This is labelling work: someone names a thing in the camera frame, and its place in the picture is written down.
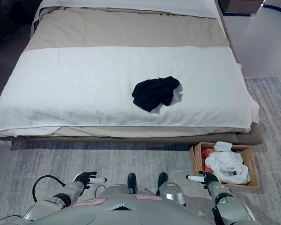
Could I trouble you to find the red cloth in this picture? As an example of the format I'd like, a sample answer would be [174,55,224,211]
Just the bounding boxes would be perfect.
[200,148,214,175]

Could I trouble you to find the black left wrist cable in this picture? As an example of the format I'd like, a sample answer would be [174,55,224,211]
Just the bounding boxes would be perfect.
[32,175,67,203]

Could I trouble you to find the dark bulky object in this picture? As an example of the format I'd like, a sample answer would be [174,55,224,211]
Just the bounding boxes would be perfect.
[0,0,42,49]

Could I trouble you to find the small white folded cloth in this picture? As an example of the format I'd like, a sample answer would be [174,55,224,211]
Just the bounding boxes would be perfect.
[213,141,233,153]

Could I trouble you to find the dark wooden nightstand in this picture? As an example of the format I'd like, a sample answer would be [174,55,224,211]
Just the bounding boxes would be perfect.
[218,0,266,16]

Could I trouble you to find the black right robot foot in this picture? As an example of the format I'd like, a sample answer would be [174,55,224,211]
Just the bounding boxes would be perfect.
[157,172,168,188]

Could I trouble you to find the brown bed frame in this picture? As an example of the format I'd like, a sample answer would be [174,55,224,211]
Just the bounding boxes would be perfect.
[0,9,264,151]

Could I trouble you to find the white pillow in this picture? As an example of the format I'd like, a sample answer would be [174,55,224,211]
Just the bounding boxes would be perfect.
[38,0,220,18]

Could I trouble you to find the white crumpled garment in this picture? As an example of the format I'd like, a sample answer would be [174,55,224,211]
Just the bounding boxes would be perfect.
[204,151,251,185]

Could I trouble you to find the black left robot foot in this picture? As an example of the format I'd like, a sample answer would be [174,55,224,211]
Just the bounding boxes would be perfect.
[127,172,137,193]

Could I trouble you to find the silver robot torso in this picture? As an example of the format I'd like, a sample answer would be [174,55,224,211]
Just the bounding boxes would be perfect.
[23,184,216,225]

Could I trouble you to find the thin black floor cable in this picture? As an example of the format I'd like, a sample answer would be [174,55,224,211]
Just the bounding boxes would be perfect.
[94,185,106,196]

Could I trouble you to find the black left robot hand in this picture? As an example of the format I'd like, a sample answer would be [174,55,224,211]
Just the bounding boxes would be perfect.
[73,171,107,189]

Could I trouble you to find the silver right robot leg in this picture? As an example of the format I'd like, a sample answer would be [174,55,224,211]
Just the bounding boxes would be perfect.
[157,181,187,207]

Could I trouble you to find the black robot foot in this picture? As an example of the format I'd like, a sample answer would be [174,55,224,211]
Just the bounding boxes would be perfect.
[127,172,137,193]
[157,172,168,188]

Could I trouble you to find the white garment under black garment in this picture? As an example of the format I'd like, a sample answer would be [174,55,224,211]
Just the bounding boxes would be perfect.
[151,75,184,115]

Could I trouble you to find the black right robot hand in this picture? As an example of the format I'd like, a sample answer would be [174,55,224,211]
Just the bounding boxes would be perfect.
[186,171,220,189]

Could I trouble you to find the wooden laundry basket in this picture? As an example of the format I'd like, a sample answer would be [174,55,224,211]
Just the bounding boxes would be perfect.
[189,141,261,188]

